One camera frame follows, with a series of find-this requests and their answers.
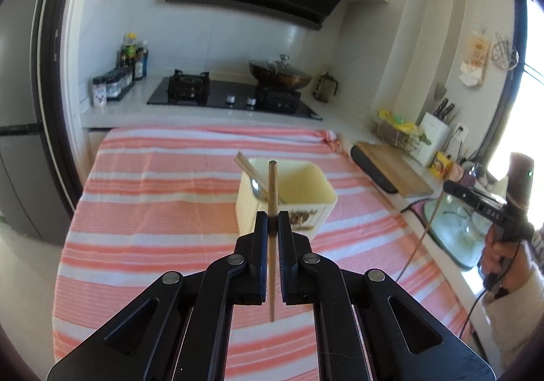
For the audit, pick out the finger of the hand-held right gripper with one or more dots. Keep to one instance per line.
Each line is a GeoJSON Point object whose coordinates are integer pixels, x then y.
{"type": "Point", "coordinates": [457, 189]}

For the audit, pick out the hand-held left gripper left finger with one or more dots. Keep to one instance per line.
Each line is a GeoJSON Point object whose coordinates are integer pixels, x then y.
{"type": "Point", "coordinates": [261, 262]}

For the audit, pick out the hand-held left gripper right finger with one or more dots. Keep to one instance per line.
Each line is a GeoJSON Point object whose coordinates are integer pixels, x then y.
{"type": "Point", "coordinates": [291, 266]}

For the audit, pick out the metal spoon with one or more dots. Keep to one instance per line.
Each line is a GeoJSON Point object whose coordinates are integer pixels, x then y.
{"type": "Point", "coordinates": [256, 189]}

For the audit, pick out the white ribbed utensil box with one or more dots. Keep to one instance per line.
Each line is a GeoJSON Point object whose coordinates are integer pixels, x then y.
{"type": "Point", "coordinates": [297, 189]}

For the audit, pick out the person's right forearm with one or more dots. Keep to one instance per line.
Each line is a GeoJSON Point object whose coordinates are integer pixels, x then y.
{"type": "Point", "coordinates": [522, 313]}

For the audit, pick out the person's right hand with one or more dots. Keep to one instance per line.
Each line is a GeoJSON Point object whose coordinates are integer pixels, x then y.
{"type": "Point", "coordinates": [512, 262]}

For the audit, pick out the yellow snack packet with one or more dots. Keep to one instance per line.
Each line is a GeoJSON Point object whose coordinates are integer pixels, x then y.
{"type": "Point", "coordinates": [442, 163]}

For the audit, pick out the pink mat black trim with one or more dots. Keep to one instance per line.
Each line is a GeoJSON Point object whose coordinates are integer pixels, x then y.
{"type": "Point", "coordinates": [418, 211]}

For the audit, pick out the white knife block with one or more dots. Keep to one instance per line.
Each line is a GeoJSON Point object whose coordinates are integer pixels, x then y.
{"type": "Point", "coordinates": [433, 134]}

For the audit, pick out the wooden cutting board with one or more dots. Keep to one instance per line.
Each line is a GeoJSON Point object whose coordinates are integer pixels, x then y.
{"type": "Point", "coordinates": [395, 164]}

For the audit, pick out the black tray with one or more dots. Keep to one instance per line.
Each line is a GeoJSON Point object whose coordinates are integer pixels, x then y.
{"type": "Point", "coordinates": [369, 170]}

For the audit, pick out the pink white striped tablecloth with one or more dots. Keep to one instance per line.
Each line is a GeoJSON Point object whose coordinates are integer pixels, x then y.
{"type": "Point", "coordinates": [148, 215]}

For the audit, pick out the kitchen window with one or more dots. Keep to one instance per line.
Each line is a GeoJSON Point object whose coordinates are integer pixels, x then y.
{"type": "Point", "coordinates": [535, 66]}

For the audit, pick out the black gas stove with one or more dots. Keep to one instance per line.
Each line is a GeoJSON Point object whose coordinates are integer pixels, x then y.
{"type": "Point", "coordinates": [225, 92]}

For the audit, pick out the dark frying pan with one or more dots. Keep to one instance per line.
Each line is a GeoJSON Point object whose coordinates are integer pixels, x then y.
{"type": "Point", "coordinates": [293, 81]}

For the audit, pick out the glass pan lid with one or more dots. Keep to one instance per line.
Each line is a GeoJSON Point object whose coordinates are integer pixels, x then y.
{"type": "Point", "coordinates": [278, 66]}

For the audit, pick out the blue label bottle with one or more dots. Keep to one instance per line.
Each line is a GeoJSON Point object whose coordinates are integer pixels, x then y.
{"type": "Point", "coordinates": [139, 66]}

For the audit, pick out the row of spice jars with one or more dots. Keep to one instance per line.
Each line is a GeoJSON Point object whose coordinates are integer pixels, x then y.
{"type": "Point", "coordinates": [112, 85]}

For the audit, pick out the dark sauce bottle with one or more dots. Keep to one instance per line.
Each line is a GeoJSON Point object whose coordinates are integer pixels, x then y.
{"type": "Point", "coordinates": [125, 60]}

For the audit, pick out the grey refrigerator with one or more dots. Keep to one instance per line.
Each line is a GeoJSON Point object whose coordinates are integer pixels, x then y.
{"type": "Point", "coordinates": [25, 177]}

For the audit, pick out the clear oil bottle yellow cap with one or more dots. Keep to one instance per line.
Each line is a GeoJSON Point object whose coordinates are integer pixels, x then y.
{"type": "Point", "coordinates": [129, 45]}

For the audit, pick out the white wall socket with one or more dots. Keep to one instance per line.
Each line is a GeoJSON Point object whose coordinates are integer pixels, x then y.
{"type": "Point", "coordinates": [460, 134]}

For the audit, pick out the printed wall hanging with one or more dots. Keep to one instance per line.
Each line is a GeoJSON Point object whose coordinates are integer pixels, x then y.
{"type": "Point", "coordinates": [478, 53]}

